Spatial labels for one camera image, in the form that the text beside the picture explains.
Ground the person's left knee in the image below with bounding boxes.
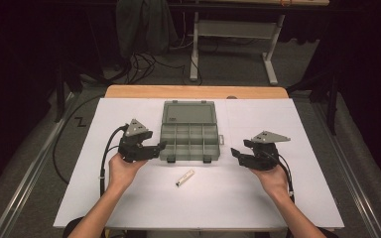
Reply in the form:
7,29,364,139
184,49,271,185
63,216,84,238

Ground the green plastic compartment box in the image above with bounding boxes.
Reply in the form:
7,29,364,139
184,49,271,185
158,99,225,164

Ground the long black floor cable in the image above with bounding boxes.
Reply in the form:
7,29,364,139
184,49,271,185
52,94,105,185

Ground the person's right hand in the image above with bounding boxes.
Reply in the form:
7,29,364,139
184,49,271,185
248,167,290,199

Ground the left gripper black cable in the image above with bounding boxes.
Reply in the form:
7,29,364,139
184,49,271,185
99,123,129,197

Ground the bundle of black floor cables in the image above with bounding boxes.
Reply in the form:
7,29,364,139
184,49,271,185
112,51,202,86

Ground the grey hanging cloth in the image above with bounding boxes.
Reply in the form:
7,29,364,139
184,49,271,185
115,0,179,59

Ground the white metal desk frame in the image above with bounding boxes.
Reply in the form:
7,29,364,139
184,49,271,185
189,12,286,86

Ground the black metal stand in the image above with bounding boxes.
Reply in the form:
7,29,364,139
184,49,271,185
286,70,340,136
54,62,83,123

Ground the small white cylinder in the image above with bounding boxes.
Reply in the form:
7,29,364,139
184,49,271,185
175,169,196,187

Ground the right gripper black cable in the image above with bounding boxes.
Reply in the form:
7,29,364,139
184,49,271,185
261,150,296,202

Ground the white table cover sheet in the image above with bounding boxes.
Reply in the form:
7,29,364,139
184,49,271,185
53,97,345,230

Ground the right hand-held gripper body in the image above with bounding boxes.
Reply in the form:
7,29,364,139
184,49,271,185
239,130,292,172

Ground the person's left hand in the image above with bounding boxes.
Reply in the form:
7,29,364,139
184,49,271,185
108,153,148,192

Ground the person's right knee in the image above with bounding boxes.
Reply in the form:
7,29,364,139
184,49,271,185
317,227,340,238

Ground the person's knee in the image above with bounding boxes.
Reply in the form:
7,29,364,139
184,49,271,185
317,227,340,238
63,216,84,238

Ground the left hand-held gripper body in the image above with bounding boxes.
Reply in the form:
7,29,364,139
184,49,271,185
117,118,162,163

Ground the aluminium floor rail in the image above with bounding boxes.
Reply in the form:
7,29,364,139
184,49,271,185
0,92,75,238
314,102,381,238

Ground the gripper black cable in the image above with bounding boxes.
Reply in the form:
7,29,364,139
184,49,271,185
99,123,129,197
261,150,296,202

